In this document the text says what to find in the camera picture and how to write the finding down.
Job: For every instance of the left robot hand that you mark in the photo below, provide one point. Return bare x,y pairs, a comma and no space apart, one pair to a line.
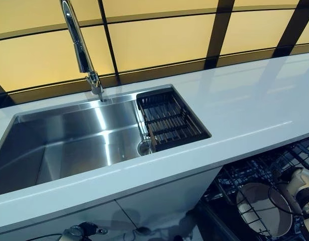
91,229

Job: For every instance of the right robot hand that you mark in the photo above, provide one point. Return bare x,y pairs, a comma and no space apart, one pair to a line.
286,177

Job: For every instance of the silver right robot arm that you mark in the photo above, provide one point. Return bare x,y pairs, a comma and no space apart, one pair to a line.
307,190

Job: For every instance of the wide white cabinet door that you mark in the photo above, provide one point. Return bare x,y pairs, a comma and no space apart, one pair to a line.
43,221

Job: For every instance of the narrow white cabinet door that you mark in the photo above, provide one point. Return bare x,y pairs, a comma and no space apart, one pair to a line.
169,193

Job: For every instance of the stainless steel sink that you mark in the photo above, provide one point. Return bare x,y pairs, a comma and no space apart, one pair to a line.
68,140

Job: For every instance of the steel sink drain strainer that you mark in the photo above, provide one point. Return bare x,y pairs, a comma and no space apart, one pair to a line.
144,147

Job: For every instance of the black dish rack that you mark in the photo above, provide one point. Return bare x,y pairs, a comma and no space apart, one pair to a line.
169,123

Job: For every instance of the chrome kitchen faucet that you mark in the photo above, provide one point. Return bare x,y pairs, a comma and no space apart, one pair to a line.
79,47

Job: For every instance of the dark framed amber window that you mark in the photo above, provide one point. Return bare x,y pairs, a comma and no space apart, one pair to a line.
156,40

